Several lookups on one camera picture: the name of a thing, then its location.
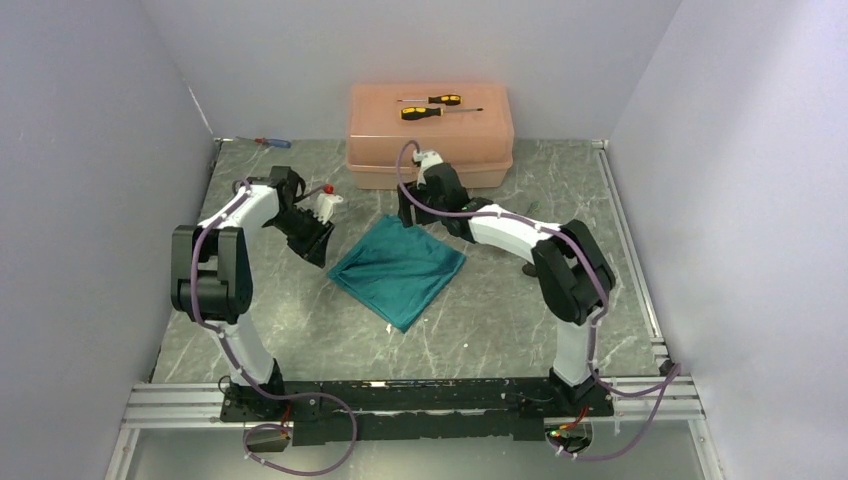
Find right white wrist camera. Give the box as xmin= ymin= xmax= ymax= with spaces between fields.
xmin=412 ymin=150 xmax=444 ymax=185

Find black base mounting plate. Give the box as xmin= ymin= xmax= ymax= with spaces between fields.
xmin=220 ymin=377 xmax=614 ymax=446

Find teal cloth napkin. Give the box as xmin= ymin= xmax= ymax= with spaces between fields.
xmin=327 ymin=215 xmax=466 ymax=333

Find large yellow-black screwdriver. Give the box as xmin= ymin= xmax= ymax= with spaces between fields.
xmin=399 ymin=107 xmax=483 ymax=121

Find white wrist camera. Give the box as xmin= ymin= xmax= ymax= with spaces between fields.
xmin=314 ymin=184 xmax=346 ymax=224
xmin=412 ymin=150 xmax=444 ymax=185

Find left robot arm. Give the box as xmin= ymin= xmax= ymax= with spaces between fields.
xmin=170 ymin=166 xmax=343 ymax=420

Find small yellow-black screwdriver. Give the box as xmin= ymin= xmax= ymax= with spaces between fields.
xmin=398 ymin=94 xmax=462 ymax=106

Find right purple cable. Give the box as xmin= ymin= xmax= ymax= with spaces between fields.
xmin=395 ymin=139 xmax=684 ymax=464

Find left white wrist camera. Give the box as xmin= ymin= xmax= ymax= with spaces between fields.
xmin=314 ymin=184 xmax=346 ymax=224

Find pink plastic toolbox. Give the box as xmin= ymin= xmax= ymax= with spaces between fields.
xmin=346 ymin=82 xmax=515 ymax=190

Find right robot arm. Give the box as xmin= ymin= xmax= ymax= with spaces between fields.
xmin=397 ymin=163 xmax=616 ymax=415

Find red-blue screwdriver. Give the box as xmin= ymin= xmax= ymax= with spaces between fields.
xmin=236 ymin=137 xmax=292 ymax=149

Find black spoon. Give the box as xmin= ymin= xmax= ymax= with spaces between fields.
xmin=521 ymin=263 xmax=537 ymax=277

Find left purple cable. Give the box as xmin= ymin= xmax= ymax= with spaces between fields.
xmin=188 ymin=175 xmax=359 ymax=477

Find purple cable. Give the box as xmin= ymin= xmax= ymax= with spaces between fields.
xmin=188 ymin=175 xmax=359 ymax=477
xmin=395 ymin=139 xmax=684 ymax=464

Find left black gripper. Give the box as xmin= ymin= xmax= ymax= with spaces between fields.
xmin=268 ymin=208 xmax=336 ymax=269

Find aluminium frame rail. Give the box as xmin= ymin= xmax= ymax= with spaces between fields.
xmin=105 ymin=375 xmax=725 ymax=479

